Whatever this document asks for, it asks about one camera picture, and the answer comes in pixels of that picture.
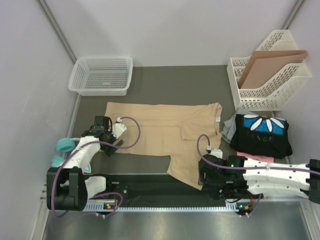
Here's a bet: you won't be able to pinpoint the grey slotted cable duct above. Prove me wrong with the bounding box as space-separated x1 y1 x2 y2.
84 201 251 213

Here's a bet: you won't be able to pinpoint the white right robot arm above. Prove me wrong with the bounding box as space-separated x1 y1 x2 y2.
198 154 320 204

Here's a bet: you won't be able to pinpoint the white perforated plastic basket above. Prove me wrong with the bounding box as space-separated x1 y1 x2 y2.
68 56 134 97

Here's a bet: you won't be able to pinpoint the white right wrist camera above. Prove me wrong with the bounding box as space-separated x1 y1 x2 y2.
206 145 223 159

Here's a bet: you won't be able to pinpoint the beige t shirt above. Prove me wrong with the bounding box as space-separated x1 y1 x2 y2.
105 102 223 190

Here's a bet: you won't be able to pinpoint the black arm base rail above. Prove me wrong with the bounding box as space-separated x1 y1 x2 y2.
84 172 263 202

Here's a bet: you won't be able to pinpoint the pink folded t shirt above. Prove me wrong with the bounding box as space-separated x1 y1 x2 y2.
235 151 274 163

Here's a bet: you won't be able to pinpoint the black daisy print t shirt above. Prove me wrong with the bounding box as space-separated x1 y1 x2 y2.
230 114 293 159

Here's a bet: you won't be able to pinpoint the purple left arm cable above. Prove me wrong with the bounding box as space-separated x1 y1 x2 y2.
48 116 142 218

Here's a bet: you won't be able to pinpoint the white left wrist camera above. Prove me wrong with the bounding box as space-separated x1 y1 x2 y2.
111 117 127 140

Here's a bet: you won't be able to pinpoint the grey t shirt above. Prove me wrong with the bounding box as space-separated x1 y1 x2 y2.
221 107 256 144

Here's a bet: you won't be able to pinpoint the brown cardboard folder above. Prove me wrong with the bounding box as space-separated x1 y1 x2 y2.
238 50 308 89

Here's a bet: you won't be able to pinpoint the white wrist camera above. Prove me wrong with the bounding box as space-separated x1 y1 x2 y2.
206 145 223 159
111 117 127 140

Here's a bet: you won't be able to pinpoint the teal cat ear headphones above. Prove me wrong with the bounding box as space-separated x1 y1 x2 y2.
51 138 80 168

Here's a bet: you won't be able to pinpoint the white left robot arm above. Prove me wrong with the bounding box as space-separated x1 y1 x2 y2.
46 116 127 211

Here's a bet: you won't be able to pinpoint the cream plastic file organizer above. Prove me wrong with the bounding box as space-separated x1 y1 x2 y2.
226 29 313 112

